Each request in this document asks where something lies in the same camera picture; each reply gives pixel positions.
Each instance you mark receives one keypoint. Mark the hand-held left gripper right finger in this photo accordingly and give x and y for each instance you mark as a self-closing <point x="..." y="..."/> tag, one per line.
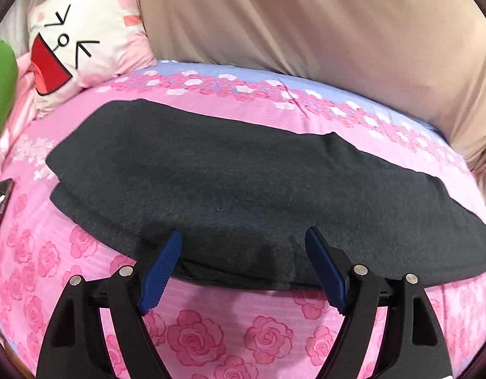
<point x="326" y="272"/>

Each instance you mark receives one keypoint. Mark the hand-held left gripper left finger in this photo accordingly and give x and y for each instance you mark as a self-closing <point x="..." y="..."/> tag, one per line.
<point x="161" y="272"/>

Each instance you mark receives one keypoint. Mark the dark grey pants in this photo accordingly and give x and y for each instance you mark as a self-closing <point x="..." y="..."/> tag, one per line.
<point x="227" y="185"/>

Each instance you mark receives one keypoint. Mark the pink rose print bed sheet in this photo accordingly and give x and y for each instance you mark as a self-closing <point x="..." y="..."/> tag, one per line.
<point x="227" y="323"/>

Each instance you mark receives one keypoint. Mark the pink striped blanket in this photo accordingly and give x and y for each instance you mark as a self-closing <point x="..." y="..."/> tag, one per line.
<point x="21" y="87"/>

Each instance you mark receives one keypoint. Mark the green rounded object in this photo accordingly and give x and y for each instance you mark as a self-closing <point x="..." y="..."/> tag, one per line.
<point x="0" y="94"/>

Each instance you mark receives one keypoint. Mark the beige draped cloth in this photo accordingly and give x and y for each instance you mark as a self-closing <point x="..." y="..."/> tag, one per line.
<point x="306" y="27"/>

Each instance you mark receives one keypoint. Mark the white pink cartoon face pillow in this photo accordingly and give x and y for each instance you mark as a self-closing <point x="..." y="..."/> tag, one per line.
<point x="93" y="35"/>

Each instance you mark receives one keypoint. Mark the white crumpled cloth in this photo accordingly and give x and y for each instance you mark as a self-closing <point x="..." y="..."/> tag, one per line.
<point x="18" y="12"/>

